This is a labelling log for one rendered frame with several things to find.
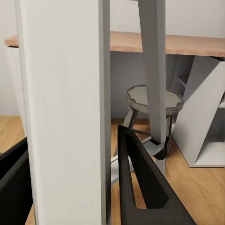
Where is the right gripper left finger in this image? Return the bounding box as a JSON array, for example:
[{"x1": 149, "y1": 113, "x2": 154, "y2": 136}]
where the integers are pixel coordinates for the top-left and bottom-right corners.
[{"x1": 0, "y1": 137, "x2": 33, "y2": 225}]

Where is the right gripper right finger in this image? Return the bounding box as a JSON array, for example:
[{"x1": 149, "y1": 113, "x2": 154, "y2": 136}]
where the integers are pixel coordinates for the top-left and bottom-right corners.
[{"x1": 117, "y1": 125, "x2": 196, "y2": 225}]

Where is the camera tripod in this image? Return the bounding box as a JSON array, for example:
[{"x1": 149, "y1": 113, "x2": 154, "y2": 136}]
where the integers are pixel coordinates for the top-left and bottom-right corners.
[{"x1": 15, "y1": 0, "x2": 169, "y2": 225}]

